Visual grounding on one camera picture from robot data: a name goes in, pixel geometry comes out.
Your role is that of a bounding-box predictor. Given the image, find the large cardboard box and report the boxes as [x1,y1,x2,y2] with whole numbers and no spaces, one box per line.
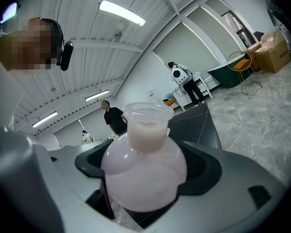
[254,39,291,74]

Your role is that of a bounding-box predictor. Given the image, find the pale pink round bottle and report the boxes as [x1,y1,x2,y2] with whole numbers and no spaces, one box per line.
[100,102,188,213]

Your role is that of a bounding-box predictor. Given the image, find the grey roller blind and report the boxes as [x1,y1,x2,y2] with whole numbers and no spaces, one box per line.
[186,6,235,50]
[153,22,221,82]

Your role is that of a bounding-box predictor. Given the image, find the white water dispenser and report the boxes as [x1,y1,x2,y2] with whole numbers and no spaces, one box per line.
[147,90,159,104]

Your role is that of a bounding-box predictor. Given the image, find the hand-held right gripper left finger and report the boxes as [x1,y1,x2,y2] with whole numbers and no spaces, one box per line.
[34,139,137,233]

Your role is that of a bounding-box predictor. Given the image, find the dark green bathtub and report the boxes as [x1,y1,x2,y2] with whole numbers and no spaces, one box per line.
[207,62,253,89]

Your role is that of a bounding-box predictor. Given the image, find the orange seat chair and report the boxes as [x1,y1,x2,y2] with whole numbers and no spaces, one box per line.
[163,93,178,112]

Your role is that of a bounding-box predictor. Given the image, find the gold wire chair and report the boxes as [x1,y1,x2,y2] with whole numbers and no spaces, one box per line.
[226,50,263,96]

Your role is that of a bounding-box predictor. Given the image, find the orange seat cushion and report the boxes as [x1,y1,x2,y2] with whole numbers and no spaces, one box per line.
[232,59,251,71]

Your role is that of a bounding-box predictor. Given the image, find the black head camera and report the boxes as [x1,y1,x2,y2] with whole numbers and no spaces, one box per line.
[56,40,74,72]

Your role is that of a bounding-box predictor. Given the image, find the long ceiling light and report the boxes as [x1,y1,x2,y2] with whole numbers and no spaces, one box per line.
[32,111,59,128]
[98,0,147,27]
[85,89,110,102]

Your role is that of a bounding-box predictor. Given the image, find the person's head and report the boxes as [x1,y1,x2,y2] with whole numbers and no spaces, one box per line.
[0,17,65,75]

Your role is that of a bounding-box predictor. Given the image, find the white desk with drawers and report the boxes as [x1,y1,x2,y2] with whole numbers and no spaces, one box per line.
[172,72,214,112]

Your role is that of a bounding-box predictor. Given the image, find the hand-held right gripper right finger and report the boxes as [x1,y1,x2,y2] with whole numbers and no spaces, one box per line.
[145,140,288,233]

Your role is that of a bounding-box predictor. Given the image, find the black framed mirror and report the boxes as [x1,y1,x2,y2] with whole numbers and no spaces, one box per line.
[222,11,254,45]

